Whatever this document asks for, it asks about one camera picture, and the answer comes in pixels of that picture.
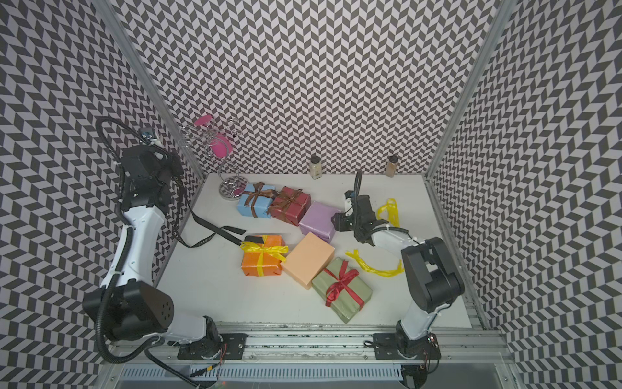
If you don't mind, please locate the yellow ribbon of peach box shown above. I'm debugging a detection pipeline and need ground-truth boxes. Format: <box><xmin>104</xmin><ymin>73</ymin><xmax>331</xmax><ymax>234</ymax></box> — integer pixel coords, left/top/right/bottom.
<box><xmin>345</xmin><ymin>199</ymin><xmax>404</xmax><ymax>278</ymax></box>

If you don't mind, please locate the purple gift box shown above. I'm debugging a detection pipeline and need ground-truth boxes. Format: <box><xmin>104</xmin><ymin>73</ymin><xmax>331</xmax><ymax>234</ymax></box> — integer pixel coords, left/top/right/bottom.
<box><xmin>299</xmin><ymin>201</ymin><xmax>340</xmax><ymax>243</ymax></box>

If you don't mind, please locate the peach gift box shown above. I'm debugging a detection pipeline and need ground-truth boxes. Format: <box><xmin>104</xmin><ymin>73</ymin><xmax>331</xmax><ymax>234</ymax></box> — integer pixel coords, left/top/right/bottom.
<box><xmin>282</xmin><ymin>233</ymin><xmax>335</xmax><ymax>290</ymax></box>

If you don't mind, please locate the green gift box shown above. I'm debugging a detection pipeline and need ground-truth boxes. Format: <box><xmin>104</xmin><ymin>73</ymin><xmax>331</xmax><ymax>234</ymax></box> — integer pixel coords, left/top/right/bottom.
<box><xmin>312</xmin><ymin>258</ymin><xmax>373</xmax><ymax>324</ymax></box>

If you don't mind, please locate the black ribbon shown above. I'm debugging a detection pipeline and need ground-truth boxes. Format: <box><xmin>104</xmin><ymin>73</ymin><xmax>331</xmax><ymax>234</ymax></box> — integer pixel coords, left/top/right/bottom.
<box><xmin>171</xmin><ymin>178</ymin><xmax>262</xmax><ymax>249</ymax></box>

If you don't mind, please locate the orange gift box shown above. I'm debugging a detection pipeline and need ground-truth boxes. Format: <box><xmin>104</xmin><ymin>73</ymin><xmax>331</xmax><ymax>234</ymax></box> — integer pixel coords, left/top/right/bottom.
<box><xmin>241</xmin><ymin>235</ymin><xmax>289</xmax><ymax>277</ymax></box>

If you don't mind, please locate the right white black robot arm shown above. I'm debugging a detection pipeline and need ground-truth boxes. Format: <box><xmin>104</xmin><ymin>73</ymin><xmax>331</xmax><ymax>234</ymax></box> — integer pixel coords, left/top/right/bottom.
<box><xmin>331</xmin><ymin>191</ymin><xmax>465</xmax><ymax>359</ymax></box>

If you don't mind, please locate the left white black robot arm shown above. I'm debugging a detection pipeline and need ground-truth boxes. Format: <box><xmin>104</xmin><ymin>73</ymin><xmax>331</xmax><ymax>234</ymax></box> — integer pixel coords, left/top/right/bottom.
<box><xmin>83</xmin><ymin>145</ymin><xmax>224</xmax><ymax>364</ymax></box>

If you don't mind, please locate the red gift box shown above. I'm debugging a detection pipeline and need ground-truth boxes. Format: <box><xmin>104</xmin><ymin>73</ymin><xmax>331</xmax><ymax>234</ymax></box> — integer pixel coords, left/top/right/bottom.
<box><xmin>268</xmin><ymin>186</ymin><xmax>312</xmax><ymax>226</ymax></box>

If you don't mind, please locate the yellow ribbon on orange box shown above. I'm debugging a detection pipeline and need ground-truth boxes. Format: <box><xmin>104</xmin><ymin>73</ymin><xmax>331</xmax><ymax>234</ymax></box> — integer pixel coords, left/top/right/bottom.
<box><xmin>241</xmin><ymin>242</ymin><xmax>288</xmax><ymax>277</ymax></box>

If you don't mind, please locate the blue gift box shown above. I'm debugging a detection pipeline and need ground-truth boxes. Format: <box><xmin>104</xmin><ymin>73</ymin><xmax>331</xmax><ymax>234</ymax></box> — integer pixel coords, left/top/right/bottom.
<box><xmin>236</xmin><ymin>182</ymin><xmax>277</xmax><ymax>219</ymax></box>

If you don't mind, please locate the brown ribbon on blue box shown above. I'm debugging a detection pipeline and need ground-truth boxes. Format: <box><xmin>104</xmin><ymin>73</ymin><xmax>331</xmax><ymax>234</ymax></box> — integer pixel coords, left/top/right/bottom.
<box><xmin>241</xmin><ymin>182</ymin><xmax>278</xmax><ymax>219</ymax></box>

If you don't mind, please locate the brown spice jar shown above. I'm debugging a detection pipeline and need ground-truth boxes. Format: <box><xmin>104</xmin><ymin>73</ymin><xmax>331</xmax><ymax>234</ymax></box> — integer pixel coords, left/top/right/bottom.
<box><xmin>385</xmin><ymin>155</ymin><xmax>398</xmax><ymax>178</ymax></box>

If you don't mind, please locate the light spice jar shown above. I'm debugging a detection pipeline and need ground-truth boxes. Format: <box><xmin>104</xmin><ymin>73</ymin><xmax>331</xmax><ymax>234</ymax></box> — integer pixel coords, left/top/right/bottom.
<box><xmin>309</xmin><ymin>155</ymin><xmax>322</xmax><ymax>179</ymax></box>

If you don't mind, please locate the silver pink jewelry stand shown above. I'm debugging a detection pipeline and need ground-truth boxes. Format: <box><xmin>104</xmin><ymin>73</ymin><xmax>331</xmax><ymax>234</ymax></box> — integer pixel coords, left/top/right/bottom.
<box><xmin>181</xmin><ymin>113</ymin><xmax>249</xmax><ymax>201</ymax></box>

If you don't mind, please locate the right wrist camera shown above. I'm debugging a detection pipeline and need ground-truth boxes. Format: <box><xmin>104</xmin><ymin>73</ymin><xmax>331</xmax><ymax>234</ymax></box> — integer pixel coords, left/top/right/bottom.
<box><xmin>344</xmin><ymin>190</ymin><xmax>355</xmax><ymax>217</ymax></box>

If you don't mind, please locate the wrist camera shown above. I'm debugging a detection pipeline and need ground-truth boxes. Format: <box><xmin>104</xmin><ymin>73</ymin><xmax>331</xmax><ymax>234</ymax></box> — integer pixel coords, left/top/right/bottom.
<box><xmin>139</xmin><ymin>127</ymin><xmax>163</xmax><ymax>147</ymax></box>
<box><xmin>344</xmin><ymin>190</ymin><xmax>355</xmax><ymax>217</ymax></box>

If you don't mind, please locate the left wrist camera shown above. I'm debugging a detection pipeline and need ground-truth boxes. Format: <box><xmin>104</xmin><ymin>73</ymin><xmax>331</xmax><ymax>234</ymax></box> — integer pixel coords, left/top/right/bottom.
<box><xmin>139</xmin><ymin>127</ymin><xmax>163</xmax><ymax>147</ymax></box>

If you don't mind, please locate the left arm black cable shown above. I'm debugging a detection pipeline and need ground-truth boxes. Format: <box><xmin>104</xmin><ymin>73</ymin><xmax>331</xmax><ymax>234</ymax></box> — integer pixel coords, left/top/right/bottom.
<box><xmin>95</xmin><ymin>116</ymin><xmax>147</xmax><ymax>161</ymax></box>

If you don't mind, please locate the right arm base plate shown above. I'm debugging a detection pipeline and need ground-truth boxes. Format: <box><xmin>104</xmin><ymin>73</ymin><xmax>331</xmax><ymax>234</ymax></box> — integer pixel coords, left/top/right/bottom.
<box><xmin>372</xmin><ymin>332</ymin><xmax>442</xmax><ymax>361</ymax></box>

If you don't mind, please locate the aluminium front rail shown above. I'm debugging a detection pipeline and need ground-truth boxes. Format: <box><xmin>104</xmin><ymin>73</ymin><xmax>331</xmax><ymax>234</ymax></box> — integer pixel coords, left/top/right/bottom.
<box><xmin>111</xmin><ymin>323</ymin><xmax>516</xmax><ymax>366</ymax></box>

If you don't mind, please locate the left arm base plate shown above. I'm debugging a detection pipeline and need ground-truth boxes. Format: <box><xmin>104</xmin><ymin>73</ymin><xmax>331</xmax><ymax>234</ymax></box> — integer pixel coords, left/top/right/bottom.
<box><xmin>178</xmin><ymin>333</ymin><xmax>248</xmax><ymax>361</ymax></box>

